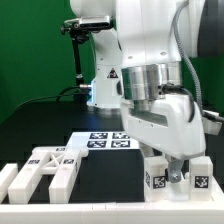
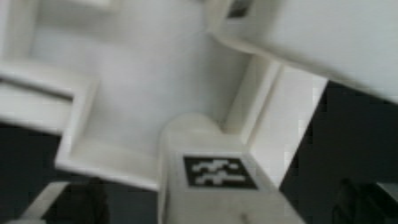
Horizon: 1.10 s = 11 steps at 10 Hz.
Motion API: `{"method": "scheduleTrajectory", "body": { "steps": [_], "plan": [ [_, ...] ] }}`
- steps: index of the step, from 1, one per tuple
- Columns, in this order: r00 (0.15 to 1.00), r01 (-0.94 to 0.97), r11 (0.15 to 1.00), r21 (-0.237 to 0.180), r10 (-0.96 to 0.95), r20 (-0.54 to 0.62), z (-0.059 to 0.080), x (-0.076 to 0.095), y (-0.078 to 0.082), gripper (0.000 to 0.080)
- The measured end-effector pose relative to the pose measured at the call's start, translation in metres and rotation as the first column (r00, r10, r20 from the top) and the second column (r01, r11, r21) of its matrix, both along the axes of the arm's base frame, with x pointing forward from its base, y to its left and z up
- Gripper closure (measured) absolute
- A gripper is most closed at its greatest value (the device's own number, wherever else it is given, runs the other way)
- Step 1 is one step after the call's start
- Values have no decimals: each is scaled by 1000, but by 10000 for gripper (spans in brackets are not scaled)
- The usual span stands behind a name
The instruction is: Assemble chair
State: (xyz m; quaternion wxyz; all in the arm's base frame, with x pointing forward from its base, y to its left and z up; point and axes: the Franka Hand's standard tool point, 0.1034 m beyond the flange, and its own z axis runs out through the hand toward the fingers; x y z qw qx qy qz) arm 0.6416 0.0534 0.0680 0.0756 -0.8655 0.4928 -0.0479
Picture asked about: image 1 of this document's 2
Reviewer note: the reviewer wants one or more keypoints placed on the rear camera on stand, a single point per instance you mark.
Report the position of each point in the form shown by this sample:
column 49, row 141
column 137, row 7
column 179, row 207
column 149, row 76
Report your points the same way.
column 79, row 30

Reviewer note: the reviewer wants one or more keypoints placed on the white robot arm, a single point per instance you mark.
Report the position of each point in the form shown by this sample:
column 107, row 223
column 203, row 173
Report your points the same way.
column 140, row 47

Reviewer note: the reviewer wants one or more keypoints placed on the white U-shaped fence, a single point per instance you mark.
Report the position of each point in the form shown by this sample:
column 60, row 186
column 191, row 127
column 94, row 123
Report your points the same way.
column 165, row 212

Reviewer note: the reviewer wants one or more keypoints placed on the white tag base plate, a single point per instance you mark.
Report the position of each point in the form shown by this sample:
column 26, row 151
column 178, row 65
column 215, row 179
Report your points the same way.
column 108, row 140

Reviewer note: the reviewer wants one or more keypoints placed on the white chair seat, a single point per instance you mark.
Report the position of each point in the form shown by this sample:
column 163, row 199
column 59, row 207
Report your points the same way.
column 178, row 192

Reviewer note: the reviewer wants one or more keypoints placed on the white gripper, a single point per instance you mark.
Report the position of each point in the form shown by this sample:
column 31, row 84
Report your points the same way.
column 166, row 127

